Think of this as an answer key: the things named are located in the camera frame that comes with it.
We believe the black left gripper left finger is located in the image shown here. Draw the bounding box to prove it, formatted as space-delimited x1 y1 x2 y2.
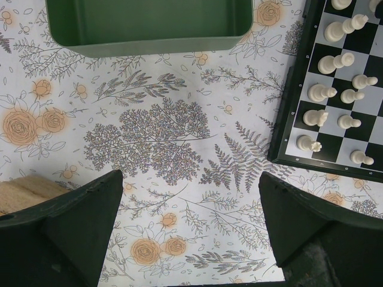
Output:
1 170 123 286

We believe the white chess rook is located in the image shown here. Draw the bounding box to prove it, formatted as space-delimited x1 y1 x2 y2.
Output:
296 135 322 152

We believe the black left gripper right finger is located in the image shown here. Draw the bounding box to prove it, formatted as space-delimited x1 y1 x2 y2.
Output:
259 172 382 286

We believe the black white chess board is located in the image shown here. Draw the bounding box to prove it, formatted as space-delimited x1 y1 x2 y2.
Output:
268 1 382 182

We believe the floral table cloth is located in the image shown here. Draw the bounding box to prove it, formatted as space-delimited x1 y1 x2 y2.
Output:
1 1 382 286

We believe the white chess knight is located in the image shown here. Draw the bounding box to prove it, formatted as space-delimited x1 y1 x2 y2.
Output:
303 109 329 127

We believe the green plastic tray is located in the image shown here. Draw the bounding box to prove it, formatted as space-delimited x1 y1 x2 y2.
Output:
46 0 254 57

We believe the white chess queen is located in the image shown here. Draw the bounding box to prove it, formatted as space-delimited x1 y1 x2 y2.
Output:
318 53 355 75

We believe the white chess bishop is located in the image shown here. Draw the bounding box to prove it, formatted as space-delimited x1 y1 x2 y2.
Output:
308 84 338 102

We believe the brown cardboard box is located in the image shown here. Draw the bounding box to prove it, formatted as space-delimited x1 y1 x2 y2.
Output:
0 176 69 216

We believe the white chess king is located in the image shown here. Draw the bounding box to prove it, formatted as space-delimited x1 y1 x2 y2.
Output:
324 14 369 42

